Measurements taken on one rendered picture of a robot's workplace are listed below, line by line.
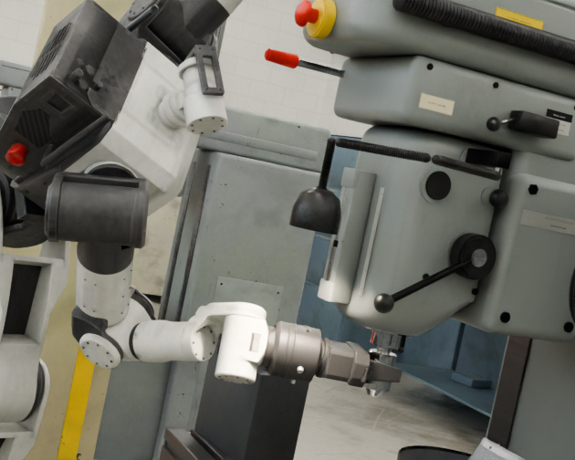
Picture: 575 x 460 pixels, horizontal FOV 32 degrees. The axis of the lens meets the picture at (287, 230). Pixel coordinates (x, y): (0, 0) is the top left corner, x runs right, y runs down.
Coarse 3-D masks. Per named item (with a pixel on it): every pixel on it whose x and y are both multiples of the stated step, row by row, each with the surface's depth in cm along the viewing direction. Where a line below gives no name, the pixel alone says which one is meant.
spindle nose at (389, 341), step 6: (372, 330) 162; (372, 336) 161; (378, 336) 160; (384, 336) 159; (390, 336) 159; (372, 342) 161; (378, 342) 160; (384, 342) 160; (390, 342) 160; (396, 342) 160; (390, 348) 160; (396, 348) 160
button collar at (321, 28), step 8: (320, 0) 148; (328, 0) 148; (320, 8) 148; (328, 8) 147; (320, 16) 147; (328, 16) 147; (312, 24) 149; (320, 24) 147; (328, 24) 147; (312, 32) 149; (320, 32) 148; (328, 32) 148
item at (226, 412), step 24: (216, 360) 211; (216, 384) 209; (240, 384) 201; (264, 384) 196; (288, 384) 199; (216, 408) 208; (240, 408) 200; (264, 408) 197; (288, 408) 200; (216, 432) 206; (240, 432) 198; (264, 432) 198; (288, 432) 201; (240, 456) 197; (264, 456) 198; (288, 456) 202
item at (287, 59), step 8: (272, 56) 157; (280, 56) 157; (288, 56) 158; (296, 56) 159; (280, 64) 158; (288, 64) 158; (296, 64) 158; (304, 64) 160; (312, 64) 160; (328, 72) 162; (336, 72) 162; (344, 72) 163
